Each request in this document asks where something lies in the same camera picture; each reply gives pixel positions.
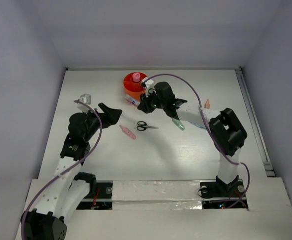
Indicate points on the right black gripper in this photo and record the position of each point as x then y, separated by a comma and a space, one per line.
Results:
144, 105

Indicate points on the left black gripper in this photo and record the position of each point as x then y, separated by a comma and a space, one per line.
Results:
110, 116

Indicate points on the pink highlighter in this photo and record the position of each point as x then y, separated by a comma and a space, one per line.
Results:
128, 132

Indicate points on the clear blue-capped glue bottle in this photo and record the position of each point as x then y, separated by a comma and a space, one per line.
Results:
131, 101

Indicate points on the pink glue stick tube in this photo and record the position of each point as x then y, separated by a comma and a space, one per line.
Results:
136, 77

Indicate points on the black handled scissors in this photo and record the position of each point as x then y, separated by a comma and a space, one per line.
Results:
143, 126

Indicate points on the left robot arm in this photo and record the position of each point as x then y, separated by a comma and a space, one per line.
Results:
47, 214

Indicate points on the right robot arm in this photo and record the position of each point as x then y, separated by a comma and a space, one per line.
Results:
227, 132

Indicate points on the green highlighter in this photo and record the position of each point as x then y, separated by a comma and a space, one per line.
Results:
178, 124

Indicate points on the orange round organizer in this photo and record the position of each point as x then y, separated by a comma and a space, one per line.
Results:
134, 90

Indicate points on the orange highlighter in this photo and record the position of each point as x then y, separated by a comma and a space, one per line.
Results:
207, 104

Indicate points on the blue highlighter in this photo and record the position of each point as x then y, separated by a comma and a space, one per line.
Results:
197, 125

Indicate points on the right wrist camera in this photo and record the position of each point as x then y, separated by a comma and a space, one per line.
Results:
148, 85

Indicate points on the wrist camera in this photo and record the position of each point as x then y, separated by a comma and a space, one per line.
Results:
86, 98
148, 85

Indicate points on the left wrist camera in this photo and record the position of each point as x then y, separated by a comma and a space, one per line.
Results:
86, 98

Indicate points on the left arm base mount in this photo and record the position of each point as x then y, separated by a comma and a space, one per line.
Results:
100, 200

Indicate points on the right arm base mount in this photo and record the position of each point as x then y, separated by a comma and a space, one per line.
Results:
214, 198

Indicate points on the aluminium side rail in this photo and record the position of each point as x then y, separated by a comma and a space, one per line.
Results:
255, 125

